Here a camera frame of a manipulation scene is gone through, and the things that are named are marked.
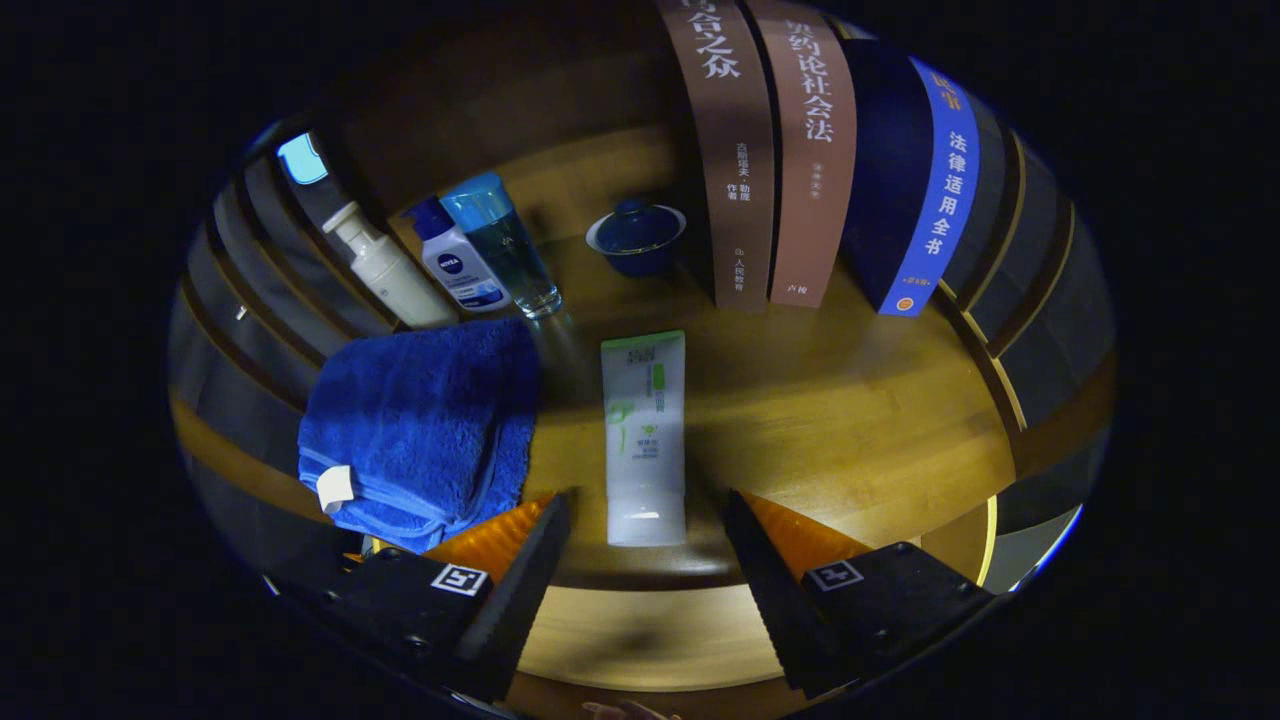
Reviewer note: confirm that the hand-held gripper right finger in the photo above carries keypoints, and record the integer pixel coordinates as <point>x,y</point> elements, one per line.
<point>770,600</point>

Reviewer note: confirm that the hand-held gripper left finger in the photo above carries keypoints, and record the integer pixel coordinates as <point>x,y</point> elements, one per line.
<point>515,600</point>

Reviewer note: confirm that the white and green tube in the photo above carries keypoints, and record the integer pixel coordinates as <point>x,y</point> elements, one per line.
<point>645,440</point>

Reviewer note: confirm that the wooden countertop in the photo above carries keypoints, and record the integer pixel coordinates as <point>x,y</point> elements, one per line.
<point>830,420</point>

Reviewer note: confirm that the wooden cabinet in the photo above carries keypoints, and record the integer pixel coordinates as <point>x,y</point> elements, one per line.
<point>560,100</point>

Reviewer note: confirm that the blue folded towel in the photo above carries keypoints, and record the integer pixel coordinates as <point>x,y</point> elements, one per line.
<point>420,420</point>

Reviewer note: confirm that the white pump bottle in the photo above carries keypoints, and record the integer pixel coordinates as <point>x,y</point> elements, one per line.
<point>400,285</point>

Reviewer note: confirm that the white lotion bottle blue cap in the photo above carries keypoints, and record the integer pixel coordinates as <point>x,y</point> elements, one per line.
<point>460,265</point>

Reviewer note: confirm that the teal clear bottle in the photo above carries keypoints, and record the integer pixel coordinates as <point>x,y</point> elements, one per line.
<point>505,250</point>

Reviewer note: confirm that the blue lidded tea bowl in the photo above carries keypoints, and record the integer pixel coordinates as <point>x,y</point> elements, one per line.
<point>637,240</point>

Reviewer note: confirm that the brown book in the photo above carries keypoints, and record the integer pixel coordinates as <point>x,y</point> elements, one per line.
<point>815,150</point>
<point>735,150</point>

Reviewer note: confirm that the blue book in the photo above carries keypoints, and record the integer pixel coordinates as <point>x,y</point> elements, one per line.
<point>945,180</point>

